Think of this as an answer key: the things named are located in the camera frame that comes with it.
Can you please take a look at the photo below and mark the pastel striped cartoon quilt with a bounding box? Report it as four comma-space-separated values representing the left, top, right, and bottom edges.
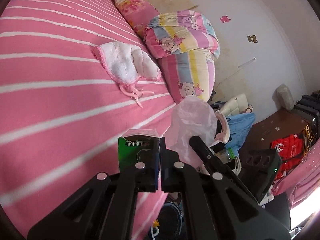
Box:
144, 10, 220, 103

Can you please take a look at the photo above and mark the green drink carton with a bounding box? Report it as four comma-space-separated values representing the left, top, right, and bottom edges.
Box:
118, 128, 159, 172

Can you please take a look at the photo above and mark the grey wrapped bundle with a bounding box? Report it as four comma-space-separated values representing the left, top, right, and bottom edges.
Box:
276, 84, 295, 111

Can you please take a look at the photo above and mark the pink floral bolster pillow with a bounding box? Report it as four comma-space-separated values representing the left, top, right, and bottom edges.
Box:
113, 0, 160, 39

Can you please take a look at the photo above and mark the pink wall sticker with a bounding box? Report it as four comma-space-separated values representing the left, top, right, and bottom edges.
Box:
220, 15, 231, 23

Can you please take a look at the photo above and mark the dark wooden cabinet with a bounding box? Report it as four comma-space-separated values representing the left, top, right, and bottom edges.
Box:
239, 108, 308, 162

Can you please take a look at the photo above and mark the white baby chair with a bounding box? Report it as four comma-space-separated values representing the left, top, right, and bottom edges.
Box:
211, 93, 253, 145

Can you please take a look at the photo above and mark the red plastic bag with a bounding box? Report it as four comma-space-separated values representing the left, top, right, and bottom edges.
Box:
271, 134, 303, 180

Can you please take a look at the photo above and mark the dark round trash bin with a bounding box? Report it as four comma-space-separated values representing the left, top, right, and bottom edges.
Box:
148, 202, 184, 240

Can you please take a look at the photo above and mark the black suitcase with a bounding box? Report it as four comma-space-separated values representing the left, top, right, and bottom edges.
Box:
292, 95, 319, 141

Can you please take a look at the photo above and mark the pink white-striped bed sheet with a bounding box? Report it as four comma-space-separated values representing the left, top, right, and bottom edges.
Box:
1, 0, 174, 236

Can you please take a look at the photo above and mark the white pink knitted baby hat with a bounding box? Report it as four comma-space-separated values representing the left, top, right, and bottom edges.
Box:
92, 42, 162, 107

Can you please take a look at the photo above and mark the blue cloth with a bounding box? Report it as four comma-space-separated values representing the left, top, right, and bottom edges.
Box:
225, 113, 255, 156

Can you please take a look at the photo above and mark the pink translucent plastic bag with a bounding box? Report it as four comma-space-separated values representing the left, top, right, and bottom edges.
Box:
164, 95, 217, 168

